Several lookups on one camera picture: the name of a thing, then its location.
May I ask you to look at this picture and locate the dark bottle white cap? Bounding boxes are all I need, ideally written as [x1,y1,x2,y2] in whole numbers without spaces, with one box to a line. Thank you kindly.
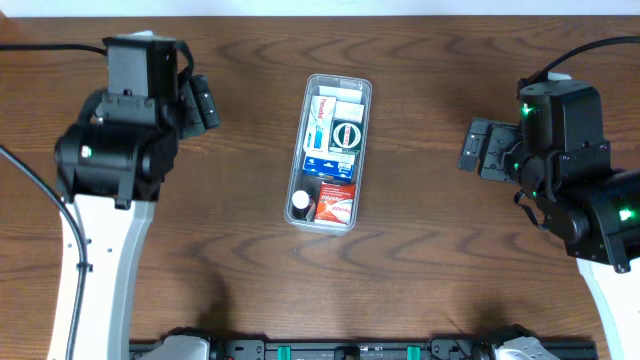
[291,190,316,222]

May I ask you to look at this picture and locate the red Panadol box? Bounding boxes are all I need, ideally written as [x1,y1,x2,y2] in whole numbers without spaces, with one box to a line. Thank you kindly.
[314,182,356,225]

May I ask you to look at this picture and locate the blue tall box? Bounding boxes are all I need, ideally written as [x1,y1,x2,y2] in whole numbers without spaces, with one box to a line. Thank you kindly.
[302,153,356,183]

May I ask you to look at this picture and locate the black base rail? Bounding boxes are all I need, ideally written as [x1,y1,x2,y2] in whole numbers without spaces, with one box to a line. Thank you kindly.
[127,336,495,360]

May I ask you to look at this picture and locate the green round-logo box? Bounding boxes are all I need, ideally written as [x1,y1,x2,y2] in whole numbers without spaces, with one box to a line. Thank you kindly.
[329,119,363,155]

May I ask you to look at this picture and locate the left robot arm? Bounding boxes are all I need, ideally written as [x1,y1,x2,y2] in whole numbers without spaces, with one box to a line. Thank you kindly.
[48,33,220,359]

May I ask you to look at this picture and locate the clear plastic container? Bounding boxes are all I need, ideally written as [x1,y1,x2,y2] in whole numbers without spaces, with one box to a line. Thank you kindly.
[284,74,373,236]

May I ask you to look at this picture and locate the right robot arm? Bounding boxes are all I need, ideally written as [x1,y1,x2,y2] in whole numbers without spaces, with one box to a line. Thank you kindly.
[458,78,639,359]

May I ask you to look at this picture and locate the white Panadol box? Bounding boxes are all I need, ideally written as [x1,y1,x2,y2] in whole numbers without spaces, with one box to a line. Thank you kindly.
[303,96,337,152]

